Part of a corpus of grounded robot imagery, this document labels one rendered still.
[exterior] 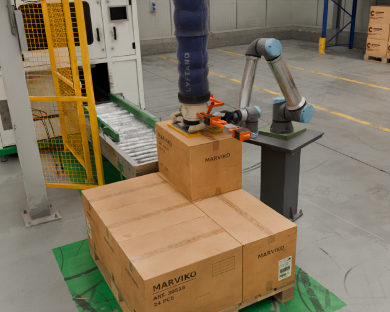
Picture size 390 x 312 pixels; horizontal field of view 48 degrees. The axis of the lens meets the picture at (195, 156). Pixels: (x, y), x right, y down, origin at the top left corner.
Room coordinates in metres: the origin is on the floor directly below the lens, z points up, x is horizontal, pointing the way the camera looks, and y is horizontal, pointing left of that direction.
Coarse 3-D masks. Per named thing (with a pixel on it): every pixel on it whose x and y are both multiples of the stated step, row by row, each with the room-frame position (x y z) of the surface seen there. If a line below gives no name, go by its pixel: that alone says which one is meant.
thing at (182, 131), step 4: (168, 124) 3.05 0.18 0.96; (172, 124) 3.03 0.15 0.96; (176, 124) 3.02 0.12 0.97; (172, 128) 3.00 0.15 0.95; (176, 128) 2.95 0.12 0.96; (180, 128) 2.93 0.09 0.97; (184, 128) 2.93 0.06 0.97; (188, 128) 2.88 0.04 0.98; (180, 132) 2.88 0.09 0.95; (184, 132) 2.85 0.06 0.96; (188, 132) 2.83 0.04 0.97; (196, 132) 2.83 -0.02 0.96; (188, 136) 2.78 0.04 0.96; (192, 136) 2.79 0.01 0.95; (196, 136) 2.81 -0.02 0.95
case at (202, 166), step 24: (168, 120) 3.21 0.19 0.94; (168, 144) 2.94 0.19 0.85; (192, 144) 2.66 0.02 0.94; (216, 144) 2.71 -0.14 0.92; (240, 144) 2.79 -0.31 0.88; (168, 168) 2.97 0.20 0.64; (192, 168) 2.63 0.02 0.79; (216, 168) 2.71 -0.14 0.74; (240, 168) 2.79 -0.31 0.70; (192, 192) 2.63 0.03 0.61; (216, 192) 2.71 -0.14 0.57
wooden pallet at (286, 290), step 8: (96, 256) 2.75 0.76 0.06; (104, 272) 2.59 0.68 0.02; (112, 280) 2.36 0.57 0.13; (112, 288) 2.38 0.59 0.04; (280, 288) 2.22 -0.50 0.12; (288, 288) 2.25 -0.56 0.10; (120, 296) 2.28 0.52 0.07; (256, 296) 2.16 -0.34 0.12; (264, 296) 2.16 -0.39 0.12; (280, 296) 2.23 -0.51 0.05; (288, 296) 2.25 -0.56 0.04; (120, 304) 2.25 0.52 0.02; (240, 304) 2.09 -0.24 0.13; (248, 304) 2.10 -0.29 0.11
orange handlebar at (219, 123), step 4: (212, 100) 3.26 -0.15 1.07; (216, 100) 3.22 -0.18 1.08; (216, 104) 3.11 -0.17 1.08; (220, 104) 3.13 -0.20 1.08; (204, 112) 2.92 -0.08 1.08; (200, 116) 2.86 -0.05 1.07; (212, 120) 2.72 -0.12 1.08; (220, 120) 2.72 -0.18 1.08; (216, 124) 2.67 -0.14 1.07; (220, 124) 2.63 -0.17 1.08; (224, 124) 2.66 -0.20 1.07; (236, 128) 2.54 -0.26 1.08; (244, 136) 2.41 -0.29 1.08; (248, 136) 2.41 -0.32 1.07
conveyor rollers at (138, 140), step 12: (96, 108) 5.07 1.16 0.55; (108, 108) 5.05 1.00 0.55; (120, 108) 5.09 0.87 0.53; (108, 120) 4.57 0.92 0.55; (120, 120) 4.62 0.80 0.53; (132, 120) 4.59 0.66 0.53; (120, 132) 4.15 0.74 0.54; (132, 132) 4.12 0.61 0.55; (144, 132) 4.10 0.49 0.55; (120, 144) 3.79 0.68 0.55; (132, 144) 3.82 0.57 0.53; (144, 144) 3.79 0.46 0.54; (156, 144) 3.76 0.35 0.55; (132, 156) 3.54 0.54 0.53; (144, 156) 3.50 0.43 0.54; (156, 156) 3.47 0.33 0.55
